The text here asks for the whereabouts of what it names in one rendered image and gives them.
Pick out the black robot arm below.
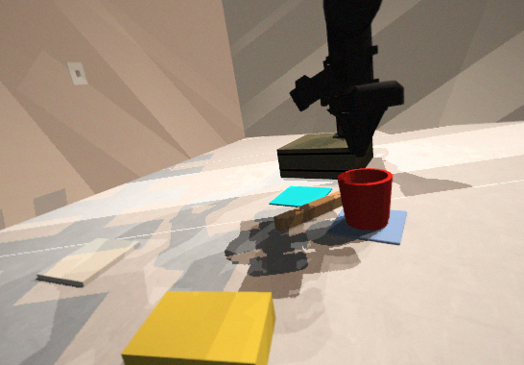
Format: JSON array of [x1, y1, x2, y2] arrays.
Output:
[[290, 0, 383, 138]]

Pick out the dark red cup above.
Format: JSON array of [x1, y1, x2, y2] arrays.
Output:
[[337, 168, 393, 231]]

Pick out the yellow box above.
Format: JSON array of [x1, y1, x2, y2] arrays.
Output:
[[121, 291, 275, 365]]

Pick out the long wooden bar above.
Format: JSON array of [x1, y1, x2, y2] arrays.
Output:
[[274, 190, 343, 232]]

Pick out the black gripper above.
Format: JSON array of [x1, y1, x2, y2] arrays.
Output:
[[321, 38, 404, 158]]

